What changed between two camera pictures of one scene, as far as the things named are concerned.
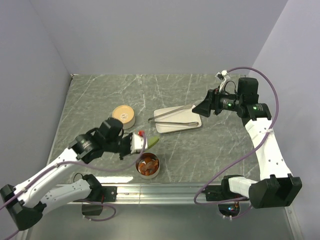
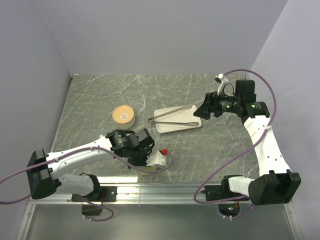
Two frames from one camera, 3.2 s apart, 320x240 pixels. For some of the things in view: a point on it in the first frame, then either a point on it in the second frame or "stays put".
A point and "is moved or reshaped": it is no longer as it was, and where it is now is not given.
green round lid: [152, 141] is moved or reshaped
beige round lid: [124, 113] stays put
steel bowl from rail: [129, 125] stays put
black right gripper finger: [204, 108] stays put
